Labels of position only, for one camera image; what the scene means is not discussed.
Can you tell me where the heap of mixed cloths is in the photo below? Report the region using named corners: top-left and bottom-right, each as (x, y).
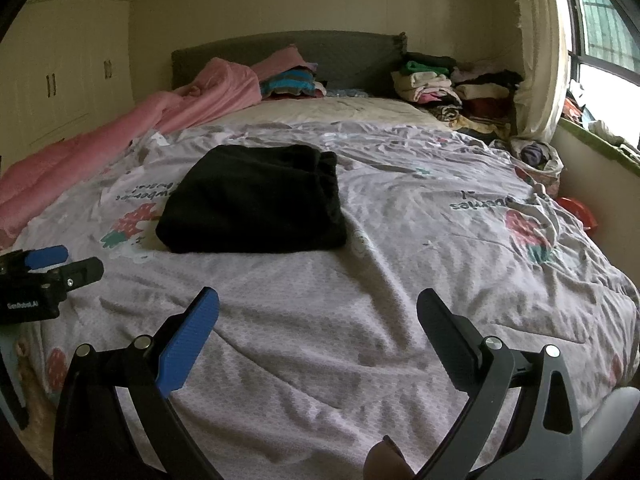
top-left (564, 80), bottom-right (640, 161)

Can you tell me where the lilac printed duvet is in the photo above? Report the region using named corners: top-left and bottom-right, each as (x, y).
top-left (0, 120), bottom-right (640, 480)

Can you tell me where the striped folded clothes stack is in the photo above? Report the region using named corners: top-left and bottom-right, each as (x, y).
top-left (260, 65), bottom-right (328, 100)

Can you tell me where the red plastic tub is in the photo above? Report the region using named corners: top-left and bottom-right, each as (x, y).
top-left (556, 196), bottom-right (599, 233)

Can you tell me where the pink blanket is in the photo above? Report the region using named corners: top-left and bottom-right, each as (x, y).
top-left (0, 47), bottom-right (318, 251)

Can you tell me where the grey bed headboard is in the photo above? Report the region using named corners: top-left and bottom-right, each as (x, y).
top-left (171, 31), bottom-right (408, 98)

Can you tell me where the black sweater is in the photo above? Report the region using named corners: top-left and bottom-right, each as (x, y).
top-left (155, 144), bottom-right (348, 255)

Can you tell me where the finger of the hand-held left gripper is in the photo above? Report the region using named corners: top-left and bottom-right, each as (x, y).
top-left (22, 245), bottom-right (69, 270)
top-left (47, 257), bottom-right (105, 293)

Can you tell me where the green window ledge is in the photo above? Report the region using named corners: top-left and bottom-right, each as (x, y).
top-left (556, 116), bottom-right (640, 178)

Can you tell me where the person's right hand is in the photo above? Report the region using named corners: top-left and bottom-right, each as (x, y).
top-left (365, 435), bottom-right (418, 480)

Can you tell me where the cream wardrobe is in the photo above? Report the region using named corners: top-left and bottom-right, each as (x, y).
top-left (0, 0), bottom-right (136, 171)

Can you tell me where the white bag of clothes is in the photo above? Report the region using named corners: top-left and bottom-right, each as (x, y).
top-left (510, 137), bottom-right (565, 186)

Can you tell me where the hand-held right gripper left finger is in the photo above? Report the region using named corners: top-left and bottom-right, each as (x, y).
top-left (52, 286), bottom-right (223, 480)

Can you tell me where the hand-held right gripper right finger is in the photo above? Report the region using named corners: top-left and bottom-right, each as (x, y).
top-left (416, 287), bottom-right (585, 480)

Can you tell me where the window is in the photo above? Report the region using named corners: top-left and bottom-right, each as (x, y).
top-left (560, 0), bottom-right (640, 106)

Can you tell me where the cream curtain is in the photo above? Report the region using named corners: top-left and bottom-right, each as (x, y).
top-left (512, 0), bottom-right (573, 141)

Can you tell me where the pile of folded clothes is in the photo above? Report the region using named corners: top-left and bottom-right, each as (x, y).
top-left (390, 52), bottom-right (526, 136)

